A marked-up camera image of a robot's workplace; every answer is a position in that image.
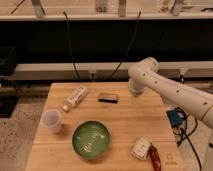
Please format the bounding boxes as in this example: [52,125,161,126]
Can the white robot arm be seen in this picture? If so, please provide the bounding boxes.
[128,57,213,171]

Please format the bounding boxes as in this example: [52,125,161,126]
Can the brown and black eraser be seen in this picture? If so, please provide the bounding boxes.
[98,93,119,103]

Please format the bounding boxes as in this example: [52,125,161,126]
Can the white plastic bottle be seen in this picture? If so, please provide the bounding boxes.
[62,85,88,112]

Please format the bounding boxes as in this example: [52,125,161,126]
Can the green ceramic bowl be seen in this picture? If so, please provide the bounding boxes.
[72,121,110,160]

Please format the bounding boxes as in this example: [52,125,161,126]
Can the translucent plastic cup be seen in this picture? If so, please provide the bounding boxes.
[41,109,62,133]

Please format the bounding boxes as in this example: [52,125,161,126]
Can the white small box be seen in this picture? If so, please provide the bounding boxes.
[131,136,151,160]

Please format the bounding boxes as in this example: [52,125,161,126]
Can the blue device on floor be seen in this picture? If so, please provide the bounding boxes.
[167,110,185,128]

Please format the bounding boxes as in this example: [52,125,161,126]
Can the wall power outlet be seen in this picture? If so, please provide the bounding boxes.
[89,71,96,81]

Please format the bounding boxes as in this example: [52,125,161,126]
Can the left black cable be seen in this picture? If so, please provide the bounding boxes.
[62,11,82,81]

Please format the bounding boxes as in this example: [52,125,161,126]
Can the right black cable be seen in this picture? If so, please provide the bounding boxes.
[105,10,143,81]

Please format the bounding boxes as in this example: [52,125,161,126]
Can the black floor cable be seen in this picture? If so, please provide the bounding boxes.
[173,107,204,171]

